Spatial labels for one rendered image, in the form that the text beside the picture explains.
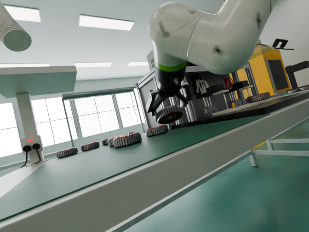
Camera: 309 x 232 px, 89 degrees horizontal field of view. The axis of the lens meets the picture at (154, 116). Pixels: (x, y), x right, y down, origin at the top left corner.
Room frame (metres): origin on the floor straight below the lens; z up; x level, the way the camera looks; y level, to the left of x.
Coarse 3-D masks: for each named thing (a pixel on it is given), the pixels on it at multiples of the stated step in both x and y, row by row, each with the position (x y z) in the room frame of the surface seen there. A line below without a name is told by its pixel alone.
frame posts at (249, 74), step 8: (248, 64) 1.06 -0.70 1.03; (248, 72) 1.07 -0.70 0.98; (184, 80) 0.75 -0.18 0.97; (248, 80) 1.08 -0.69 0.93; (256, 88) 1.06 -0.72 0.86; (176, 96) 0.84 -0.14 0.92; (184, 96) 0.75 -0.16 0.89; (240, 96) 1.15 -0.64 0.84; (176, 104) 0.84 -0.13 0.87; (192, 104) 0.75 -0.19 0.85; (192, 112) 0.75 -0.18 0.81; (192, 120) 0.74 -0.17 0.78
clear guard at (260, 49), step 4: (260, 44) 0.77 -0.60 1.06; (264, 44) 0.78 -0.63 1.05; (268, 44) 0.81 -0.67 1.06; (256, 48) 0.84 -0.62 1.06; (260, 48) 0.85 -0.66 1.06; (264, 48) 0.87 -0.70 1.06; (268, 48) 0.89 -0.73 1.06; (272, 48) 0.91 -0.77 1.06; (276, 48) 0.74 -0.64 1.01; (280, 48) 0.76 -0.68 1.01; (284, 48) 0.79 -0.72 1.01; (288, 48) 0.82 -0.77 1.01; (256, 52) 0.91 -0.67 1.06; (260, 52) 0.94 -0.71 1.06; (264, 52) 0.96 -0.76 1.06; (252, 56) 0.97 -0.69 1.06; (256, 56) 1.00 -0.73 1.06
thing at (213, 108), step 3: (213, 105) 0.88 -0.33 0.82; (216, 105) 0.89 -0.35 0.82; (201, 108) 0.89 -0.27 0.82; (204, 108) 0.87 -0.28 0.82; (207, 108) 0.86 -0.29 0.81; (210, 108) 0.86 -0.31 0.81; (213, 108) 0.87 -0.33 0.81; (216, 108) 0.88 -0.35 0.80; (204, 111) 0.88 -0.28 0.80; (207, 111) 0.86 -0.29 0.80; (210, 111) 0.86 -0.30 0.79; (213, 111) 0.87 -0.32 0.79; (216, 111) 0.88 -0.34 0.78; (204, 114) 0.88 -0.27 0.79; (207, 114) 0.86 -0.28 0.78; (210, 114) 0.85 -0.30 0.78
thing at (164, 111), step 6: (168, 108) 0.61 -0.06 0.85; (174, 108) 0.61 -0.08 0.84; (180, 108) 0.63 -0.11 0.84; (162, 114) 0.61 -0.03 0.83; (168, 114) 0.61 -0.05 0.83; (174, 114) 0.63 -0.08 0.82; (180, 114) 0.64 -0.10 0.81; (162, 120) 0.65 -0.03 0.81; (168, 120) 0.68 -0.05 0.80; (174, 120) 0.69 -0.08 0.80
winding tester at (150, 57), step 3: (150, 54) 1.12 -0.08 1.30; (153, 54) 1.09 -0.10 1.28; (147, 57) 1.16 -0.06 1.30; (150, 57) 1.13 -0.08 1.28; (153, 57) 1.10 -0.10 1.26; (150, 60) 1.13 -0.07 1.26; (153, 60) 1.11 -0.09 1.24; (150, 63) 1.14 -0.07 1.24; (153, 63) 1.11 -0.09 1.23; (150, 66) 1.15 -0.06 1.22; (153, 66) 1.12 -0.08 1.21; (150, 69) 1.16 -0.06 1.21
